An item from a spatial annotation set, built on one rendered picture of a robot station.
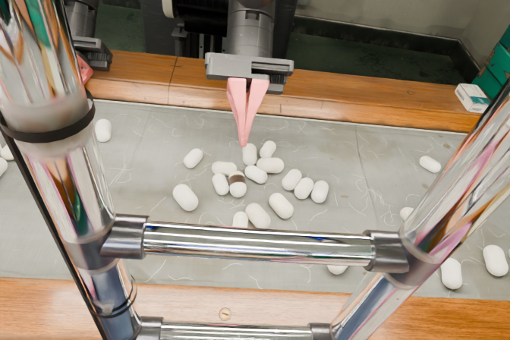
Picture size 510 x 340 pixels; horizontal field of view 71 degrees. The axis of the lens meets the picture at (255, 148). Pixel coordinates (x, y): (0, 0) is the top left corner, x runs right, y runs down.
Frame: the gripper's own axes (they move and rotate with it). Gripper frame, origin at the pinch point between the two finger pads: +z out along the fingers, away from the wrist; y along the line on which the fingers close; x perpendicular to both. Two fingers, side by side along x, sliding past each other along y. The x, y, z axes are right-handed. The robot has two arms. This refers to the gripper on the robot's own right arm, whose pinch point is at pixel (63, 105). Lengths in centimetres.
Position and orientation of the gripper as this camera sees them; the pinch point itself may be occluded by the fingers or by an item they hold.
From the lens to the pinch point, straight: 58.7
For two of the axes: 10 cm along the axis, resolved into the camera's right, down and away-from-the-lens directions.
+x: -0.9, 1.2, 9.9
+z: -0.6, 9.9, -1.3
